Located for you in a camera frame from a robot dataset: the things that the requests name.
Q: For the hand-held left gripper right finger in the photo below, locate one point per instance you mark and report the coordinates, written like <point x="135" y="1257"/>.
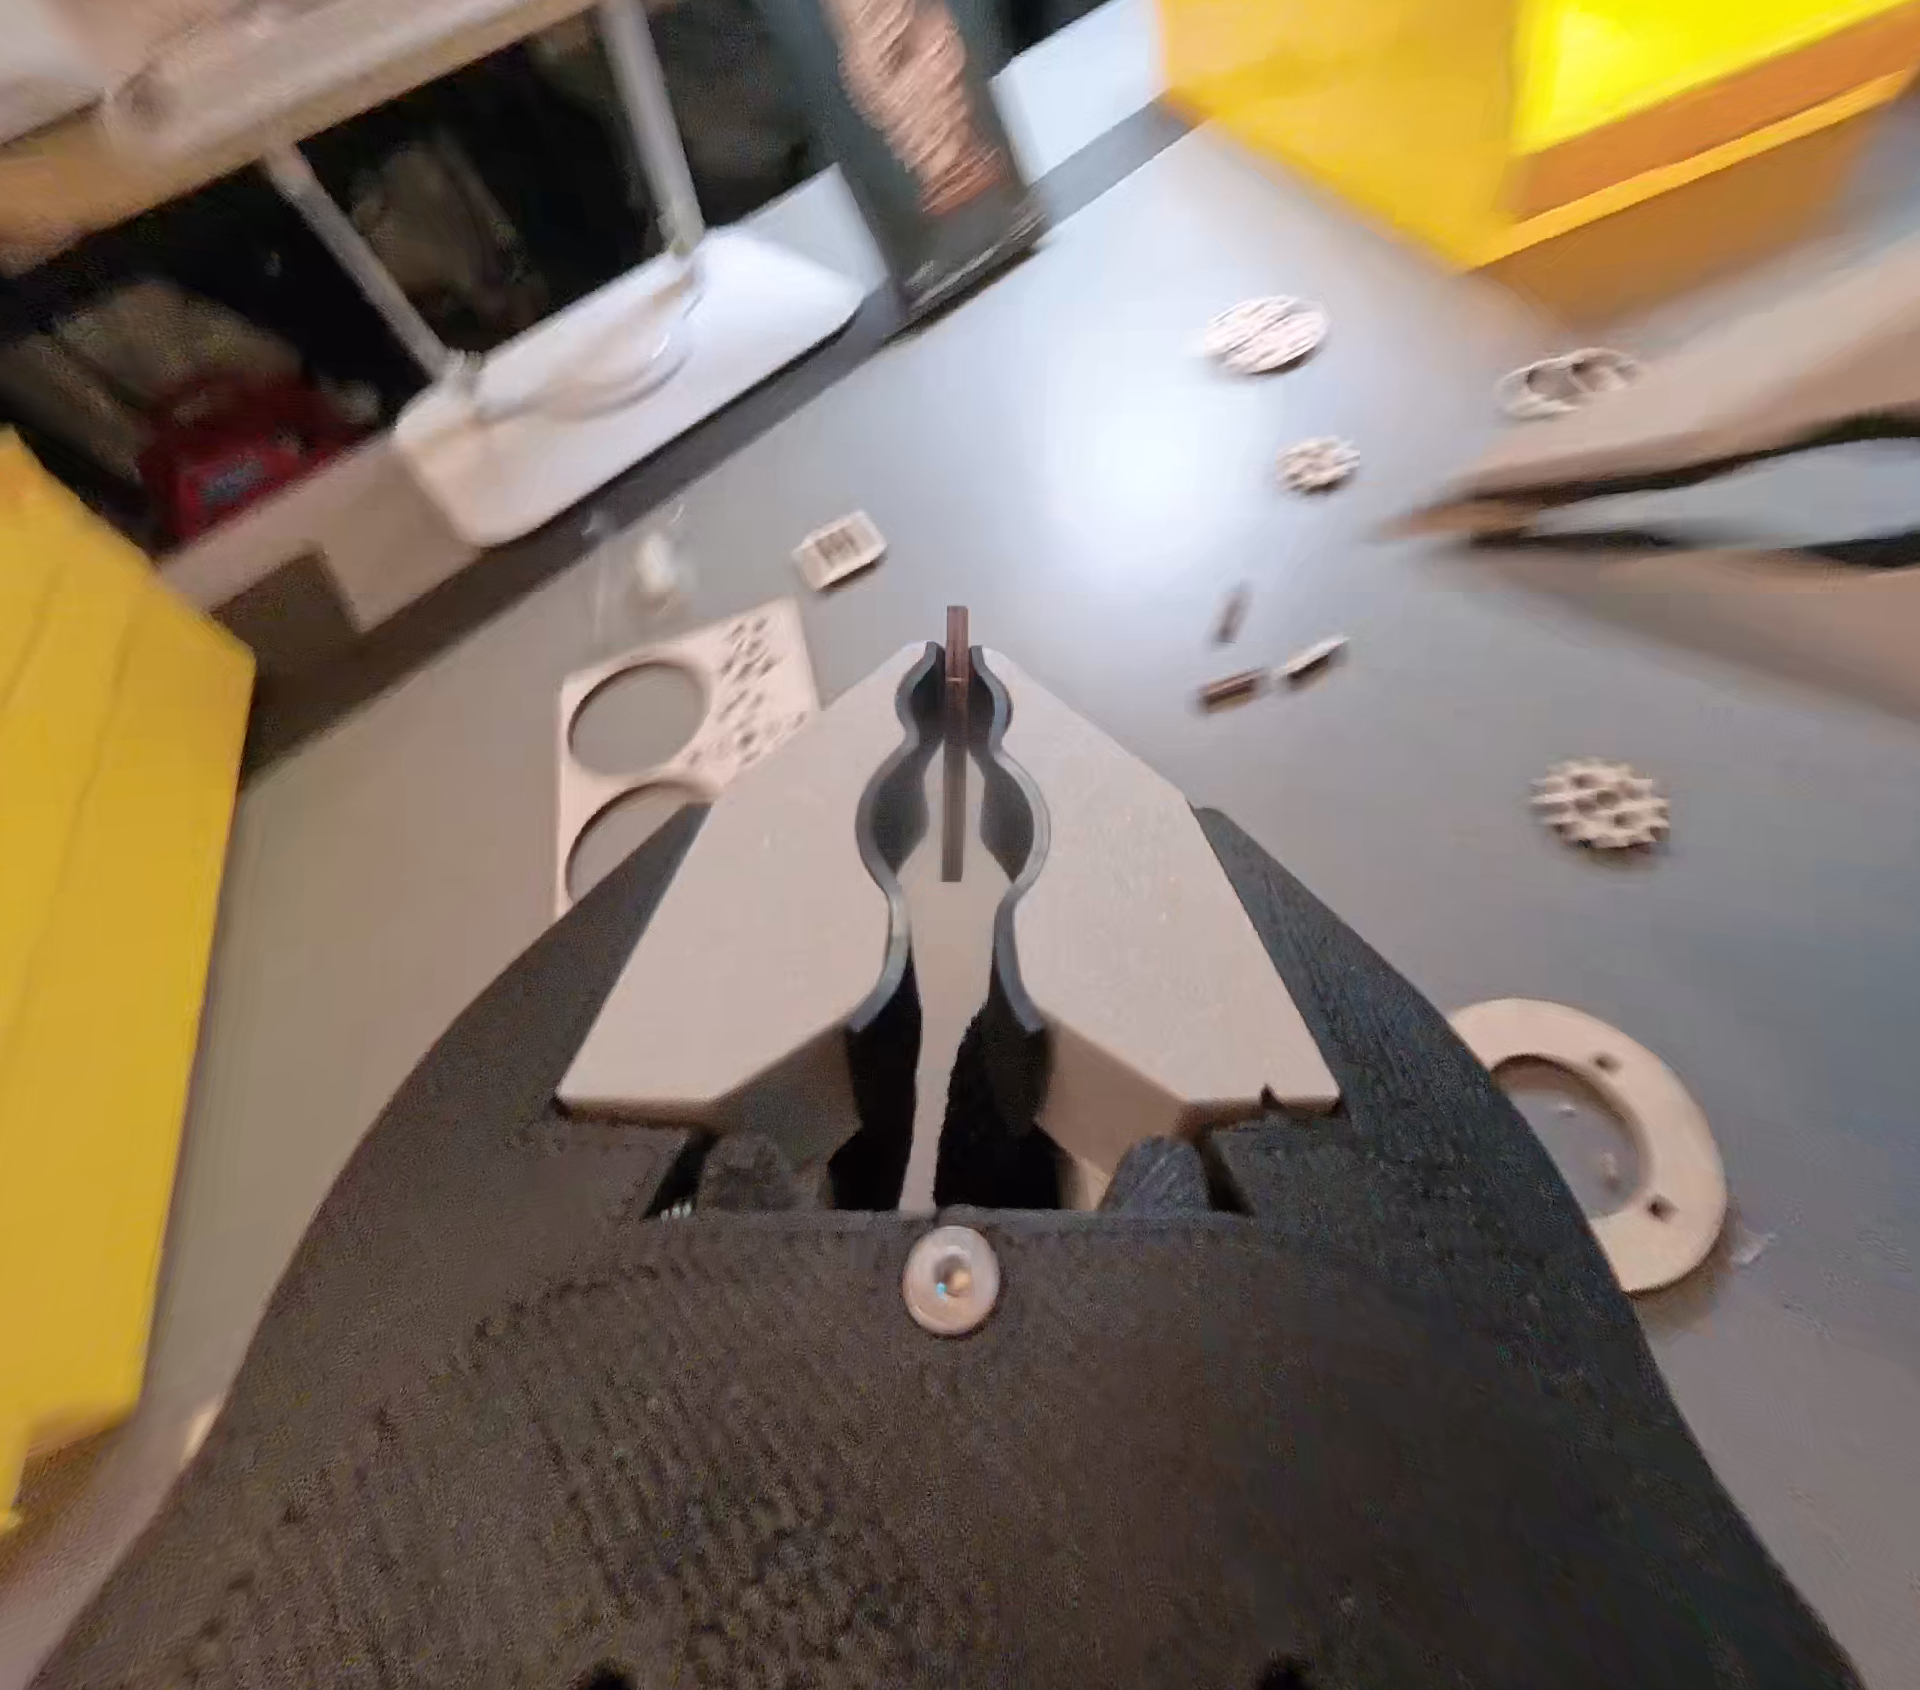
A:
<point x="1171" y="954"/>

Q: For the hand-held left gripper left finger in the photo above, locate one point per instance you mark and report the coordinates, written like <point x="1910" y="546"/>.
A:
<point x="734" y="954"/>

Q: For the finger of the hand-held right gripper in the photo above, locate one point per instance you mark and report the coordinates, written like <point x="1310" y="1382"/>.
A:
<point x="1771" y="415"/>
<point x="1725" y="546"/>

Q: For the grey desk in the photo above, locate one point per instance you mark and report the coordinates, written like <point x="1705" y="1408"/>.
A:
<point x="1051" y="445"/>

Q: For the wooden gear with holes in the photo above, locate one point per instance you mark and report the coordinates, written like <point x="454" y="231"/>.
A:
<point x="1342" y="453"/>
<point x="1643" y="805"/>

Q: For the small wooden peg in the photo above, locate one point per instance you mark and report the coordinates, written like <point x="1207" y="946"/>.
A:
<point x="1312" y="658"/>
<point x="1232" y="689"/>
<point x="1232" y="614"/>

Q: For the large wooden puzzle sheet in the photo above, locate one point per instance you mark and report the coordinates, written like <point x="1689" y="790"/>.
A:
<point x="781" y="671"/>

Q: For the small slotted wooden piece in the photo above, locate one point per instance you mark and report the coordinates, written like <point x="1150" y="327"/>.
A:
<point x="837" y="550"/>

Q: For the ornate wooden disc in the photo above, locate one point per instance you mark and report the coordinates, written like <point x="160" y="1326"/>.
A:
<point x="1265" y="362"/>

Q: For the yellow plastic bin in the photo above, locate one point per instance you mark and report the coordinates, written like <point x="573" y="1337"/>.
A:
<point x="1351" y="25"/>
<point x="104" y="971"/>

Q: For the red object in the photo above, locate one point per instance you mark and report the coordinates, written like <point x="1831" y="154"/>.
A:
<point x="225" y="474"/>

